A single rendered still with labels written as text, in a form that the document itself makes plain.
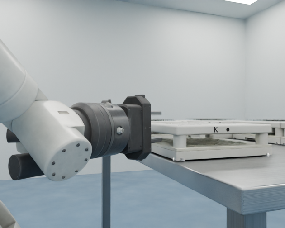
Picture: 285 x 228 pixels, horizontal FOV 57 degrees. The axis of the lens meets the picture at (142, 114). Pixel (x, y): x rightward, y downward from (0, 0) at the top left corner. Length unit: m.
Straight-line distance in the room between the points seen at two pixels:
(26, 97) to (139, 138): 0.24
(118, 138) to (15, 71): 0.19
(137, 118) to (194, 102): 4.57
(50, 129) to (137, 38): 4.46
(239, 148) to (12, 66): 0.48
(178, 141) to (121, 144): 0.16
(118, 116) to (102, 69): 4.07
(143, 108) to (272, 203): 0.25
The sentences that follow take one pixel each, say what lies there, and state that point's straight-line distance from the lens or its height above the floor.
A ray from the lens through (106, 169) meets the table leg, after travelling 1.36.
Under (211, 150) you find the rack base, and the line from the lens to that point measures 0.58.
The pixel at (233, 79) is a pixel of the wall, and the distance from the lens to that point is 5.56.
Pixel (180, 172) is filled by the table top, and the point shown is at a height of 0.83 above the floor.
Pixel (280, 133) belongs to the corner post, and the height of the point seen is 0.88.
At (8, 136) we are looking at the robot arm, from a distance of 0.64.
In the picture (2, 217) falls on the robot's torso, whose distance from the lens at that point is 0.68.
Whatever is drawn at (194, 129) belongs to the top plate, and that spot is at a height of 0.91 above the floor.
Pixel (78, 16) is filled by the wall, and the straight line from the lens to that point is 4.65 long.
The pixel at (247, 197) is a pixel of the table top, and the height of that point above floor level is 0.83.
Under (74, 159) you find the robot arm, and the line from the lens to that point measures 0.34.
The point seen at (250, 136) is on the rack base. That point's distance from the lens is 1.05.
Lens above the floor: 0.94
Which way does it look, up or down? 1 degrees up
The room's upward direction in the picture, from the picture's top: straight up
